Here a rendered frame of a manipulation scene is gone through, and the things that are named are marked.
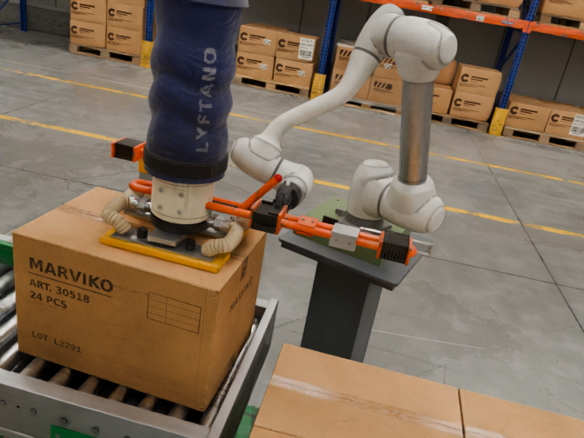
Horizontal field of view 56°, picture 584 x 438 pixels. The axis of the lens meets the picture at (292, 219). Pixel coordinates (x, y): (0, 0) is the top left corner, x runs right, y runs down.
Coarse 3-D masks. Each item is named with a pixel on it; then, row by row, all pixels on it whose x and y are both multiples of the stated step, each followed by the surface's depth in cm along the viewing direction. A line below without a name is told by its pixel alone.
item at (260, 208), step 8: (264, 200) 154; (256, 208) 150; (264, 208) 151; (256, 216) 146; (264, 216) 146; (272, 216) 145; (280, 216) 146; (256, 224) 147; (264, 224) 148; (272, 224) 147; (272, 232) 147
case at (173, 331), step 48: (96, 192) 179; (48, 240) 147; (96, 240) 151; (48, 288) 152; (96, 288) 147; (144, 288) 143; (192, 288) 139; (240, 288) 157; (48, 336) 158; (96, 336) 153; (144, 336) 149; (192, 336) 145; (240, 336) 173; (144, 384) 155; (192, 384) 151
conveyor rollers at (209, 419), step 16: (0, 272) 205; (0, 288) 192; (0, 304) 182; (16, 320) 177; (256, 320) 198; (0, 336) 169; (16, 352) 164; (32, 368) 158; (48, 368) 164; (64, 368) 160; (64, 384) 157; (96, 384) 158; (224, 384) 165; (144, 400) 154; (160, 400) 158; (176, 416) 151; (208, 416) 152
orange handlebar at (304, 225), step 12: (132, 180) 156; (144, 180) 158; (144, 192) 153; (216, 204) 150; (240, 204) 153; (240, 216) 150; (288, 216) 151; (288, 228) 148; (300, 228) 147; (312, 228) 147; (324, 228) 150; (360, 240) 145; (372, 240) 148
